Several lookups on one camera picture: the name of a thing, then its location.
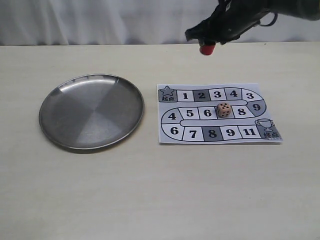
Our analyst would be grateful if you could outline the wooden die with black pips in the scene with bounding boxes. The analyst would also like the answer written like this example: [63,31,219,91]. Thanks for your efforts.
[216,102,232,118]

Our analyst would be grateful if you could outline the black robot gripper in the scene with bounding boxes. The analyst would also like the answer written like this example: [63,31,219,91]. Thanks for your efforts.
[184,0,270,45]

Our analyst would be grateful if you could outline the round stainless steel plate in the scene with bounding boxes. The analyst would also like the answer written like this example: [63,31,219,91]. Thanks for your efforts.
[38,73,145,152]

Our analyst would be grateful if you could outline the red cylinder game piece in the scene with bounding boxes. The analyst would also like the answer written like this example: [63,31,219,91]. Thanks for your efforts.
[199,45,215,56]

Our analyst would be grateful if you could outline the printed paper game board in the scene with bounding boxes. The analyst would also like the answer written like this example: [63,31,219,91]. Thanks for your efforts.
[157,83,283,145]

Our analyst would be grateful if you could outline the white curtain backdrop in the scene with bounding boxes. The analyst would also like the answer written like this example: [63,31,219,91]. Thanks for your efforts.
[0,0,320,46]

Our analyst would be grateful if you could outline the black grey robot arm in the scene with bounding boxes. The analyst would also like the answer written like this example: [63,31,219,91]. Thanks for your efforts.
[184,0,320,46]

